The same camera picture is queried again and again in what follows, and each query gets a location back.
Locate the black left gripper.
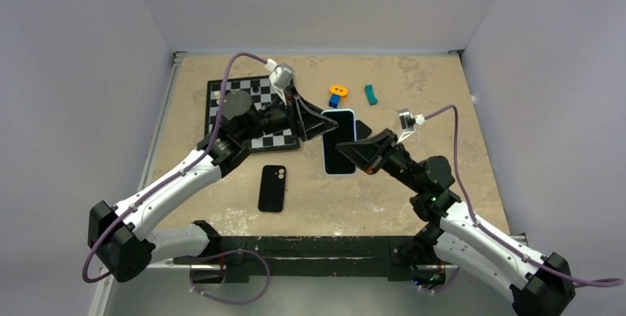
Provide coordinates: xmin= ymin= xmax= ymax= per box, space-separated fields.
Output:
xmin=238 ymin=85 xmax=337 ymax=142

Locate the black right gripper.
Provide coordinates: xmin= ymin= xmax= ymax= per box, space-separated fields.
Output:
xmin=336 ymin=128 xmax=424 ymax=193

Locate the black smartphone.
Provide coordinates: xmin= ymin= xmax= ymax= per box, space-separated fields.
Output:
xmin=355 ymin=120 xmax=373 ymax=140

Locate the phone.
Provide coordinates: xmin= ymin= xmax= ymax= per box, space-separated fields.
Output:
xmin=322 ymin=109 xmax=357 ymax=176

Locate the black phone case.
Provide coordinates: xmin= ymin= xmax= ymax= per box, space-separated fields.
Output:
xmin=258 ymin=165 xmax=286 ymax=213

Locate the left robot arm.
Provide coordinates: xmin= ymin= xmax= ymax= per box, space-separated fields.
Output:
xmin=82 ymin=91 xmax=338 ymax=283

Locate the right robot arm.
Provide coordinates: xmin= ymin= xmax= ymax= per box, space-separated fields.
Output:
xmin=337 ymin=129 xmax=575 ymax=315

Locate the blue cube block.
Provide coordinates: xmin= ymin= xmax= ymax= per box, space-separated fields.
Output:
xmin=329 ymin=94 xmax=342 ymax=109

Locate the black white chessboard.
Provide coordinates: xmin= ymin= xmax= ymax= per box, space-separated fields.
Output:
xmin=204 ymin=75 xmax=300 ymax=154

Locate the teal curved block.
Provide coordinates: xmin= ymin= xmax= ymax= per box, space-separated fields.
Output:
xmin=364 ymin=84 xmax=378 ymax=106

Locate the orange ring block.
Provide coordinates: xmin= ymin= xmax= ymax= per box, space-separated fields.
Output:
xmin=329 ymin=85 xmax=348 ymax=97

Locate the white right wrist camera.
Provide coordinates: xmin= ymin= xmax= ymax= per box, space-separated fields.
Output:
xmin=397 ymin=109 xmax=426 ymax=143

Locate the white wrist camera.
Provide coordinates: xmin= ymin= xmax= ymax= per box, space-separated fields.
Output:
xmin=265 ymin=58 xmax=295 ymax=105
xmin=397 ymin=109 xmax=426 ymax=143

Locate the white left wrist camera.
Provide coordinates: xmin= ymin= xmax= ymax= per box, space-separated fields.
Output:
xmin=265 ymin=58 xmax=295 ymax=105

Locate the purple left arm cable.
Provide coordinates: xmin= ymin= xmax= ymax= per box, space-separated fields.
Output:
xmin=81 ymin=52 xmax=275 ymax=284

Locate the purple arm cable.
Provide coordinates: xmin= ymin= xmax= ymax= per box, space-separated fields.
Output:
xmin=81 ymin=52 xmax=275 ymax=284
xmin=420 ymin=104 xmax=625 ymax=289

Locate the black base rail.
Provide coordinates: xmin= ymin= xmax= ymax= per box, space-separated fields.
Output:
xmin=173 ymin=236 xmax=455 ymax=289

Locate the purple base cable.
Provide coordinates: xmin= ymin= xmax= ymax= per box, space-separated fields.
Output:
xmin=189 ymin=248 xmax=272 ymax=306

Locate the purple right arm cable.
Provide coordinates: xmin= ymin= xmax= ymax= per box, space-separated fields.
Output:
xmin=420 ymin=104 xmax=625 ymax=289

